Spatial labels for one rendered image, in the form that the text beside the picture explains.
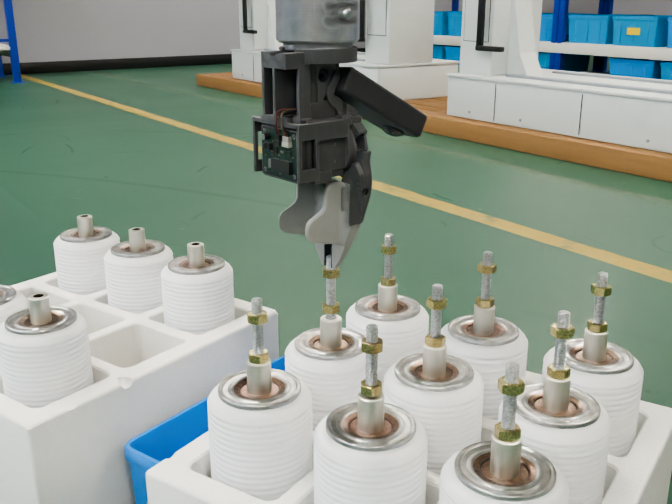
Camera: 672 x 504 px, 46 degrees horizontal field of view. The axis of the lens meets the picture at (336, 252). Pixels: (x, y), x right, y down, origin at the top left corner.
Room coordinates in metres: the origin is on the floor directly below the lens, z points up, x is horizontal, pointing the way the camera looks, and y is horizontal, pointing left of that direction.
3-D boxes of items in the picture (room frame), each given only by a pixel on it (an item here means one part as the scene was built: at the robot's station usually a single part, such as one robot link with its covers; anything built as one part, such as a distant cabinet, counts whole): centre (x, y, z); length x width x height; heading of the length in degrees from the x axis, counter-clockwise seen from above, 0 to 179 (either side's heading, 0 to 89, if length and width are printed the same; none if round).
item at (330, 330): (0.74, 0.01, 0.26); 0.02 x 0.02 x 0.03
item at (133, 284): (1.06, 0.28, 0.16); 0.10 x 0.10 x 0.18
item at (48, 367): (0.80, 0.33, 0.16); 0.10 x 0.10 x 0.18
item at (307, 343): (0.74, 0.01, 0.25); 0.08 x 0.08 x 0.01
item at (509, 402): (0.51, -0.13, 0.30); 0.01 x 0.01 x 0.08
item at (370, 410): (0.58, -0.03, 0.26); 0.02 x 0.02 x 0.03
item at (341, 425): (0.58, -0.03, 0.25); 0.08 x 0.08 x 0.01
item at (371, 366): (0.58, -0.03, 0.30); 0.01 x 0.01 x 0.08
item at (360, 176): (0.73, -0.01, 0.43); 0.05 x 0.02 x 0.09; 40
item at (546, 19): (6.81, -1.83, 0.36); 0.50 x 0.38 x 0.21; 124
